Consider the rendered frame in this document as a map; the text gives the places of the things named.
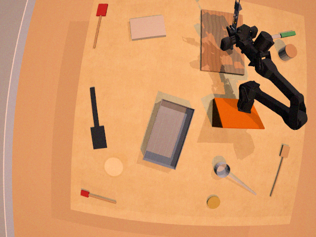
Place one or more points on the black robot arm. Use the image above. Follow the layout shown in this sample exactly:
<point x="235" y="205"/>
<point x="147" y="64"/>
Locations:
<point x="294" y="116"/>

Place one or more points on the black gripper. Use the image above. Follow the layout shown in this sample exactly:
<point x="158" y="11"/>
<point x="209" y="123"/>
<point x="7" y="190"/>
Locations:
<point x="227" y="42"/>

